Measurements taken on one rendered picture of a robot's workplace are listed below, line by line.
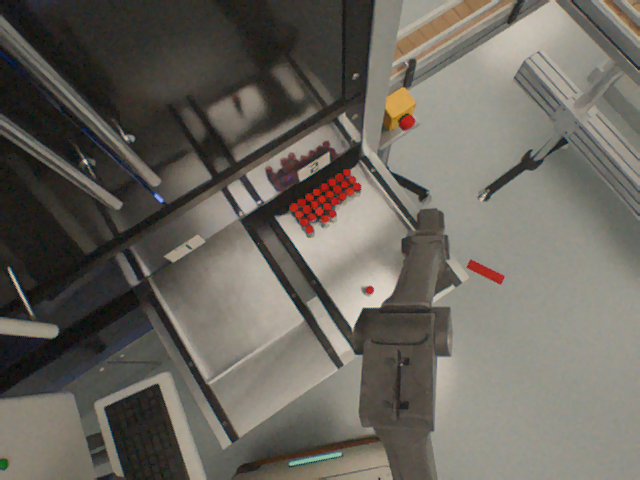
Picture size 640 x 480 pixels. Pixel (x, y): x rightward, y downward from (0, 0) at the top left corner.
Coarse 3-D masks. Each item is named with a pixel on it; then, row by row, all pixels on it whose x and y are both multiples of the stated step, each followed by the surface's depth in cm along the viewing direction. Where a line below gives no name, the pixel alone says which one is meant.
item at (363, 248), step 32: (384, 192) 119; (288, 224) 122; (320, 224) 121; (352, 224) 121; (384, 224) 121; (320, 256) 119; (352, 256) 119; (384, 256) 119; (352, 288) 117; (384, 288) 117; (352, 320) 115
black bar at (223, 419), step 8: (152, 296) 116; (160, 304) 116; (160, 312) 115; (168, 320) 115; (168, 328) 114; (176, 336) 114; (176, 344) 113; (184, 352) 113; (192, 360) 112; (192, 368) 112; (200, 376) 111; (200, 384) 111; (208, 384) 112; (208, 392) 110; (208, 400) 110; (216, 400) 110; (216, 408) 109; (216, 416) 109; (224, 416) 109; (224, 424) 108; (232, 432) 108; (232, 440) 107
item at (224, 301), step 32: (192, 256) 120; (224, 256) 120; (256, 256) 120; (160, 288) 119; (192, 288) 118; (224, 288) 118; (256, 288) 118; (192, 320) 116; (224, 320) 116; (256, 320) 116; (288, 320) 115; (192, 352) 113; (224, 352) 114; (256, 352) 114
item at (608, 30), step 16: (560, 0) 138; (576, 0) 134; (592, 0) 129; (608, 0) 130; (624, 0) 125; (576, 16) 137; (592, 16) 132; (608, 16) 128; (624, 16) 128; (592, 32) 135; (608, 32) 131; (624, 32) 127; (608, 48) 134; (624, 48) 129; (624, 64) 132
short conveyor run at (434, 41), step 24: (456, 0) 127; (480, 0) 131; (504, 0) 128; (528, 0) 131; (432, 24) 130; (456, 24) 125; (480, 24) 129; (504, 24) 135; (408, 48) 128; (432, 48) 128; (456, 48) 129; (408, 72) 122; (432, 72) 133
